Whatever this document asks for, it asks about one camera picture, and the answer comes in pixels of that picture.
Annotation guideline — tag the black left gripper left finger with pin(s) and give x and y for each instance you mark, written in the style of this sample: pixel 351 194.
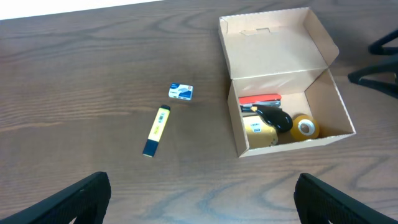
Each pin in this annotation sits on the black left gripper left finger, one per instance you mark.
pixel 86 201

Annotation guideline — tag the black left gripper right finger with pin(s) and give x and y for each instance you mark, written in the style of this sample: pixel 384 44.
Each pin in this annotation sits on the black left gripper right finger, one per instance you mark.
pixel 319 203

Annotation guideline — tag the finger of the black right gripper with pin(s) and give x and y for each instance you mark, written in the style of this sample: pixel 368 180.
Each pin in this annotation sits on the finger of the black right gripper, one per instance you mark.
pixel 381 76
pixel 377 48

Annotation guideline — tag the yellow tape roll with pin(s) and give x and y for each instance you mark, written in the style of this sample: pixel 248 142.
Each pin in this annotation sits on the yellow tape roll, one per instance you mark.
pixel 305 128

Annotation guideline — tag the yellow highlighter marker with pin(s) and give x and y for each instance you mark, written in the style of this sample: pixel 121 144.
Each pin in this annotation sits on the yellow highlighter marker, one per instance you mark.
pixel 156 131

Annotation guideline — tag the open cardboard box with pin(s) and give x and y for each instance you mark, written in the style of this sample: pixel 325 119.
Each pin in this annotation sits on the open cardboard box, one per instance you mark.
pixel 289 53

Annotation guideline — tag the red black stapler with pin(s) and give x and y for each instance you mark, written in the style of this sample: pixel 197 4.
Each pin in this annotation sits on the red black stapler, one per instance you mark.
pixel 247 102

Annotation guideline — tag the small white blue staple box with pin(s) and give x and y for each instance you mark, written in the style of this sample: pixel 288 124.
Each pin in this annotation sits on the small white blue staple box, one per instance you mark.
pixel 180 91

